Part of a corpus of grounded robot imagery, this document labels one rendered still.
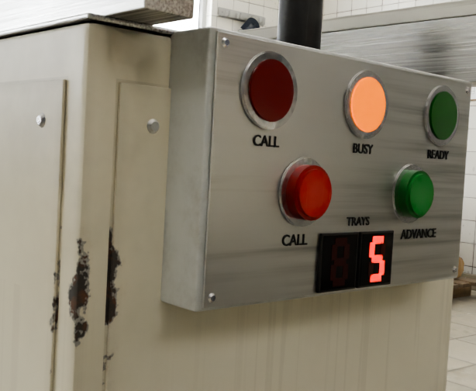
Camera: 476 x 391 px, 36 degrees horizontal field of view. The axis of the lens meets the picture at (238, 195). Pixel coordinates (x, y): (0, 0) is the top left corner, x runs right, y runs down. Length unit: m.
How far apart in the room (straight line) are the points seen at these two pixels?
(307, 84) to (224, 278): 0.11
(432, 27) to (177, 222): 0.29
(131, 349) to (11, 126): 0.14
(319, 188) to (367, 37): 0.24
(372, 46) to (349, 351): 0.25
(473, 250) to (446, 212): 4.47
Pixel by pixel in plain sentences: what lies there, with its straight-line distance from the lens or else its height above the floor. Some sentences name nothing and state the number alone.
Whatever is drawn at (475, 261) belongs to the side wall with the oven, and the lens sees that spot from 4.98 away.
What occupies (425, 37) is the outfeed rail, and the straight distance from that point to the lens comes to 0.58.
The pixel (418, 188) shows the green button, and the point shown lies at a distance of 0.47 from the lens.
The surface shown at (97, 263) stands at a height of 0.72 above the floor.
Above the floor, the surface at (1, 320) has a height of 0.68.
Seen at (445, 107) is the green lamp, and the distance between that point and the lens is 0.50.
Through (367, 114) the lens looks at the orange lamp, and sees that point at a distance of 0.43.
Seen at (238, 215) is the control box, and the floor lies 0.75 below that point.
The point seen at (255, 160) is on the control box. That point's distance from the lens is 0.37.
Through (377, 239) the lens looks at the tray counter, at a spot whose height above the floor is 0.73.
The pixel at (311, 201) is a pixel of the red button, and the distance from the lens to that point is 0.39.
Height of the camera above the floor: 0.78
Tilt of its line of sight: 3 degrees down
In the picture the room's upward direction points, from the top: 3 degrees clockwise
